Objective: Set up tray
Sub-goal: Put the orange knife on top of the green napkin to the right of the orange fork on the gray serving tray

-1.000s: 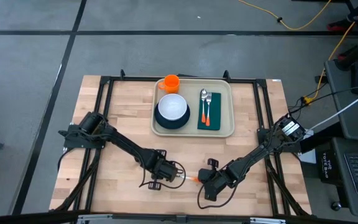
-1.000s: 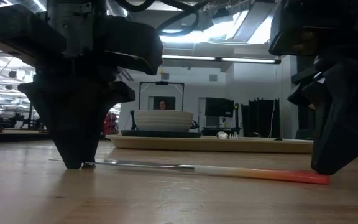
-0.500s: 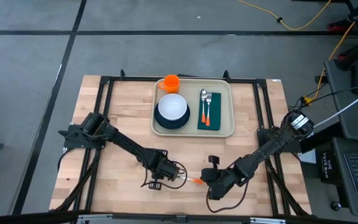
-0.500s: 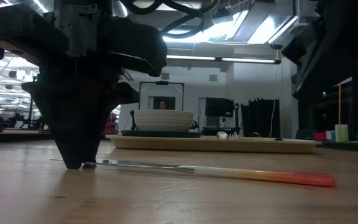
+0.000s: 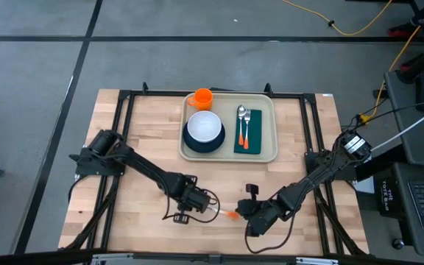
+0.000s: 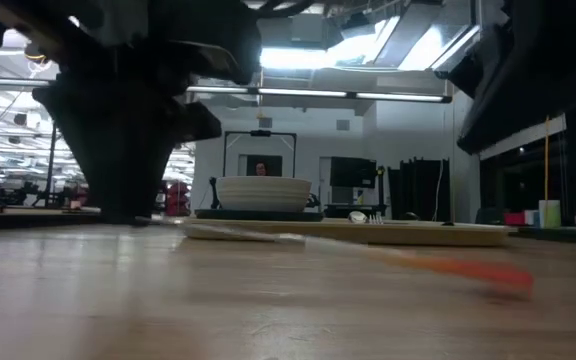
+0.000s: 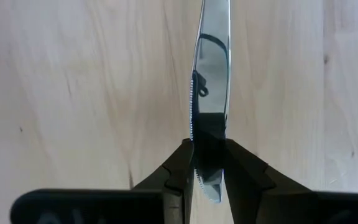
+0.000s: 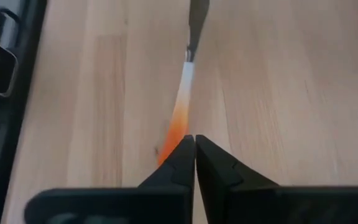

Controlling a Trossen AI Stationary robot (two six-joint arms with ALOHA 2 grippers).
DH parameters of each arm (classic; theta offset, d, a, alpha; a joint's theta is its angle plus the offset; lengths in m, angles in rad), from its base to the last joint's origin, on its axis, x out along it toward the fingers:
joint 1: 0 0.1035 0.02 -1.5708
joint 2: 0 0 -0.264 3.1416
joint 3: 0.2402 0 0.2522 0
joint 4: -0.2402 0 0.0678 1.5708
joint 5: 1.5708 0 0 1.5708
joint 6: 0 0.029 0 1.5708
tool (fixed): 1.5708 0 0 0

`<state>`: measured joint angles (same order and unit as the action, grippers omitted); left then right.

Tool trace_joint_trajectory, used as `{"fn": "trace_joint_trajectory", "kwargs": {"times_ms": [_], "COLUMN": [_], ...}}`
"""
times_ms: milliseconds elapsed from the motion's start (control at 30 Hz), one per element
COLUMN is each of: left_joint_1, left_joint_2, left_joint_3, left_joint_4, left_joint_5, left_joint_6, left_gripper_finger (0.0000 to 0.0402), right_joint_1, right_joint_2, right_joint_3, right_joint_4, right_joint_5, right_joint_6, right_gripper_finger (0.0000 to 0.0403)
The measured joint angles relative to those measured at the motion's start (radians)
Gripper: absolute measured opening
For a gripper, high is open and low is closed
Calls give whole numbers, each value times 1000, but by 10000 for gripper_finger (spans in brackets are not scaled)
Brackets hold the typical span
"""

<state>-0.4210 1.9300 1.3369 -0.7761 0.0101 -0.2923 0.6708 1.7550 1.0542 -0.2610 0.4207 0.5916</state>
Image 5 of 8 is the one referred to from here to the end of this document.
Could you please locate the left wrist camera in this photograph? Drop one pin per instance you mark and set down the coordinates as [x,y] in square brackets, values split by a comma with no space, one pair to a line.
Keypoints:
[181,218]

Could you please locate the silver metal bracket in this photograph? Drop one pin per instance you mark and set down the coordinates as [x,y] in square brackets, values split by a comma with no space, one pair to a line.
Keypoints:
[112,258]
[317,261]

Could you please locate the orange plastic mug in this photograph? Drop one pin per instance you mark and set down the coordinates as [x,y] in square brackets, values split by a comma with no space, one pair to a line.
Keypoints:
[202,97]

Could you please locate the black metal table frame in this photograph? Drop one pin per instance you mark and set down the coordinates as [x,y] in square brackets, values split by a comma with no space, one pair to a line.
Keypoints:
[153,93]

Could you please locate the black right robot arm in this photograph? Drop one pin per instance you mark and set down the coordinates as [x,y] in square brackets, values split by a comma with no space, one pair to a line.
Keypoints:
[315,176]

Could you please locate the red shoe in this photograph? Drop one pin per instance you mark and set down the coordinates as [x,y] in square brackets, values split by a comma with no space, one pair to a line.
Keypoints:
[403,32]
[410,66]

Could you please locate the beige plastic tray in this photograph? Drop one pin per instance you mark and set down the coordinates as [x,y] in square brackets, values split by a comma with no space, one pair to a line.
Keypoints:
[267,129]

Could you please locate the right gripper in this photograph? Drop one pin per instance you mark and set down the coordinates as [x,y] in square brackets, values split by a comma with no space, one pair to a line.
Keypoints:
[265,219]

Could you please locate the dark green cloth napkin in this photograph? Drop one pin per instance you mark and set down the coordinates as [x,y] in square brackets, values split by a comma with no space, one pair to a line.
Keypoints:
[255,132]

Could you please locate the white ceramic bowl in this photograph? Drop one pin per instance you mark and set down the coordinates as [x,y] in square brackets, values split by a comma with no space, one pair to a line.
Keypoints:
[204,127]

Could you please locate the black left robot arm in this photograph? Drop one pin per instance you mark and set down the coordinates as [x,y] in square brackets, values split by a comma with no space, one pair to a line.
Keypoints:
[142,167]

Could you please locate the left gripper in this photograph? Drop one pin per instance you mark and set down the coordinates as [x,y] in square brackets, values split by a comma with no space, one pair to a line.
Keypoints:
[197,200]

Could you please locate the black tote bag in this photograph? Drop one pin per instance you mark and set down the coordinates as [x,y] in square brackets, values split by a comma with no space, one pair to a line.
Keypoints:
[388,197]

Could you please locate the black caster wheel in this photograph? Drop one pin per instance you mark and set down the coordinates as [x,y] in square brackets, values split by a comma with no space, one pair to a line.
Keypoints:
[398,243]

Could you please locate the dark blue plate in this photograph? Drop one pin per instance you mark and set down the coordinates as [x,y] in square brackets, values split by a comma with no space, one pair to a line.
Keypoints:
[202,148]

